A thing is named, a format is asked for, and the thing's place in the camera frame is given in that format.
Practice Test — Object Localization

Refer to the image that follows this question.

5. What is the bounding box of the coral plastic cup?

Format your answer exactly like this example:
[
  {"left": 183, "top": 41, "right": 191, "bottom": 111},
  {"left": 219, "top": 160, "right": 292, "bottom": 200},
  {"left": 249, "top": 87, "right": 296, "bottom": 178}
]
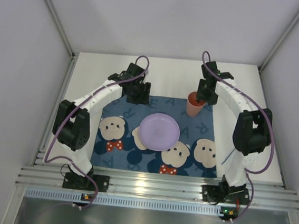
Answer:
[{"left": 186, "top": 91, "right": 206, "bottom": 117}]

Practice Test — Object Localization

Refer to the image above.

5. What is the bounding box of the purple plastic plate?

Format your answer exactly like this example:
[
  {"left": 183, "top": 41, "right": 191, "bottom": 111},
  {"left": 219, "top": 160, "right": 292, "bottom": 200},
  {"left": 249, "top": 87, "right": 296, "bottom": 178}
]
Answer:
[{"left": 138, "top": 113, "right": 180, "bottom": 152}]

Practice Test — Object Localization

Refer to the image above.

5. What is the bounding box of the blue bear print placemat cloth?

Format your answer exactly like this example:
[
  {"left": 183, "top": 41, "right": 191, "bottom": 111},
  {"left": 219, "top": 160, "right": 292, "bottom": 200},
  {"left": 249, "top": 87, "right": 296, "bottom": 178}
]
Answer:
[{"left": 91, "top": 96, "right": 217, "bottom": 178}]

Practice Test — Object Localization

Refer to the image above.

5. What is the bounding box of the blue plastic fork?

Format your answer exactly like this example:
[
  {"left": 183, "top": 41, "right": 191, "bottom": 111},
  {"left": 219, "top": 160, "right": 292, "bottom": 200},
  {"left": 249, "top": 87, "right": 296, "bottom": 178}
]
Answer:
[{"left": 221, "top": 149, "right": 235, "bottom": 165}]

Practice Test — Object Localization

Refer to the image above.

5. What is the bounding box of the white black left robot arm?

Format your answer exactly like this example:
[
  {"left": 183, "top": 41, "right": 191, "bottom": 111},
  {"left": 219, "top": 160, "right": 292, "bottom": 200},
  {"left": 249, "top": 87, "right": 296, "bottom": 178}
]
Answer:
[{"left": 44, "top": 63, "right": 151, "bottom": 177}]

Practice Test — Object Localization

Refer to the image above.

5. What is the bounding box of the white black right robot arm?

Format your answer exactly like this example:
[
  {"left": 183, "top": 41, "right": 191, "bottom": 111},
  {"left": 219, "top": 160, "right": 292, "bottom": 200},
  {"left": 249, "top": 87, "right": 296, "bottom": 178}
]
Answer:
[{"left": 196, "top": 61, "right": 274, "bottom": 205}]

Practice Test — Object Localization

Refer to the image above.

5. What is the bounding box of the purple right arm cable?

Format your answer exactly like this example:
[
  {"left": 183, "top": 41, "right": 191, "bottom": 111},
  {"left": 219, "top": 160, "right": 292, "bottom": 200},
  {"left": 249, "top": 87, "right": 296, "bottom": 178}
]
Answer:
[{"left": 186, "top": 51, "right": 284, "bottom": 224}]

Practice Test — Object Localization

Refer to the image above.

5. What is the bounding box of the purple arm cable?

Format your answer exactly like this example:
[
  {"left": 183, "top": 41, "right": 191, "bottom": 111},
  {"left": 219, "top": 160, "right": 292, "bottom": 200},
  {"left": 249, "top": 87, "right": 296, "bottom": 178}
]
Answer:
[
  {"left": 40, "top": 47, "right": 152, "bottom": 215},
  {"left": 186, "top": 51, "right": 284, "bottom": 224}
]

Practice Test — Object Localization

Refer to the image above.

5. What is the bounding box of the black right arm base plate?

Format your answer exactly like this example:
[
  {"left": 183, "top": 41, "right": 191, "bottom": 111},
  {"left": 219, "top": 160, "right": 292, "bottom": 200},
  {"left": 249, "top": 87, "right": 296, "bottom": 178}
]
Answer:
[{"left": 202, "top": 185, "right": 250, "bottom": 205}]

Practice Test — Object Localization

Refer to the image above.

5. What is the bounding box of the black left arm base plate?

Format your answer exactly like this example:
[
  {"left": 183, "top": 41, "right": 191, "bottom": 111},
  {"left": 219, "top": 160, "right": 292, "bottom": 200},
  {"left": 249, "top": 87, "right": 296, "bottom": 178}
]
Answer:
[{"left": 62, "top": 172, "right": 110, "bottom": 192}]

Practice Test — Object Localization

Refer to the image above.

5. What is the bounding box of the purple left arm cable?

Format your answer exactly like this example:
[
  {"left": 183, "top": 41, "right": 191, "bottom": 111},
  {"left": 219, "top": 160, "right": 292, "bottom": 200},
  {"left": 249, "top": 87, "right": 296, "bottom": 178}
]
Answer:
[{"left": 40, "top": 47, "right": 152, "bottom": 215}]

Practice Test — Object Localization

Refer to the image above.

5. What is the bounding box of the left aluminium frame post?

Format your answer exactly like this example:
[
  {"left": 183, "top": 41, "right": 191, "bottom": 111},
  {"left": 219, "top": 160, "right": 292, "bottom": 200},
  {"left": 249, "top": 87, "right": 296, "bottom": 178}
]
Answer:
[{"left": 24, "top": 0, "right": 81, "bottom": 57}]

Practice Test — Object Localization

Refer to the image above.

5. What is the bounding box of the aluminium frame post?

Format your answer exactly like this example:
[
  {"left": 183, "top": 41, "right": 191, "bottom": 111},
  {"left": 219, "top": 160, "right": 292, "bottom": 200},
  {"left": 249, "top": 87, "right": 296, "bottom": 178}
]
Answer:
[
  {"left": 258, "top": 0, "right": 299, "bottom": 75},
  {"left": 24, "top": 0, "right": 81, "bottom": 57}
]

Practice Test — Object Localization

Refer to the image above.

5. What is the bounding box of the aluminium mounting rail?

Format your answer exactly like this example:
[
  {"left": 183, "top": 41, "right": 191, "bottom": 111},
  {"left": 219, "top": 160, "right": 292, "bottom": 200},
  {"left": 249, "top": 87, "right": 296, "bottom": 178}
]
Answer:
[{"left": 16, "top": 163, "right": 299, "bottom": 212}]

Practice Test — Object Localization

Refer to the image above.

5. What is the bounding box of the right aluminium frame post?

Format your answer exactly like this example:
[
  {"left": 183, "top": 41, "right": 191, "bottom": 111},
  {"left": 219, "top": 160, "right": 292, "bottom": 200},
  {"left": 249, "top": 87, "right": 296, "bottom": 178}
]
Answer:
[{"left": 258, "top": 0, "right": 299, "bottom": 75}]

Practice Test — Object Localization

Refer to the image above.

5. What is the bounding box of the blue slotted cable duct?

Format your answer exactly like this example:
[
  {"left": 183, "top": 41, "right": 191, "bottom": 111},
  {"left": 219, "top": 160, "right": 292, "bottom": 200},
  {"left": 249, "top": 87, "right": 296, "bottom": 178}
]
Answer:
[{"left": 25, "top": 188, "right": 236, "bottom": 217}]

